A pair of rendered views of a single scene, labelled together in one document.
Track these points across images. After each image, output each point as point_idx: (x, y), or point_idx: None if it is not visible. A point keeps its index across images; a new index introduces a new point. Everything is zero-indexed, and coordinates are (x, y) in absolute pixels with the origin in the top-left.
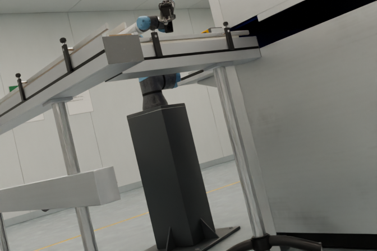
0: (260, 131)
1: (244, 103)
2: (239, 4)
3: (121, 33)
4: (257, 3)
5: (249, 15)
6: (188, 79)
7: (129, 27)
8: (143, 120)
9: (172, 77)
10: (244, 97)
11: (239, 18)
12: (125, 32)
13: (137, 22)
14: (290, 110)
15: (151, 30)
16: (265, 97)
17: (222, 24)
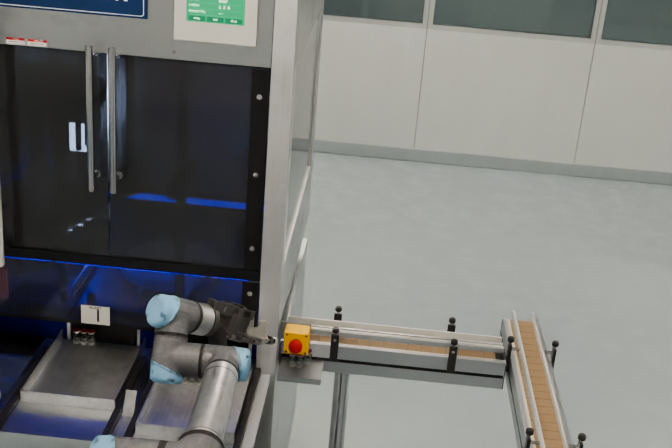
0: (274, 447)
1: (274, 420)
2: (286, 282)
3: (224, 419)
4: (289, 278)
5: (286, 296)
6: (255, 436)
7: (230, 391)
8: None
9: None
10: (275, 412)
11: (284, 303)
12: (229, 409)
13: (248, 366)
14: (282, 398)
15: (453, 323)
16: (279, 398)
17: (280, 316)
